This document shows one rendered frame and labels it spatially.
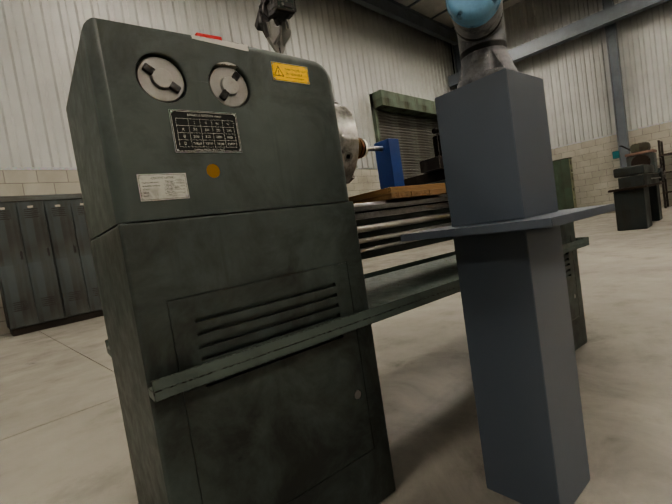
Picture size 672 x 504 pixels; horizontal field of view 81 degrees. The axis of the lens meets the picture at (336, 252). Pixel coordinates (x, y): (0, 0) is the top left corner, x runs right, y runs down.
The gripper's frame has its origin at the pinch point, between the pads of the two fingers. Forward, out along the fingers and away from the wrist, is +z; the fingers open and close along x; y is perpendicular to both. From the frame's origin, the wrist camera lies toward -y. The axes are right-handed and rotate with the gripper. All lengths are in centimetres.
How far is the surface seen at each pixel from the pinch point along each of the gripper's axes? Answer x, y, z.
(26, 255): -68, -608, 24
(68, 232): -14, -614, -3
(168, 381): -49, 18, 78
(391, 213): 34, 3, 51
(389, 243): 30, 3, 61
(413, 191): 44, 6, 44
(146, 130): -44, 14, 28
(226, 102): -24.9, 12.9, 20.9
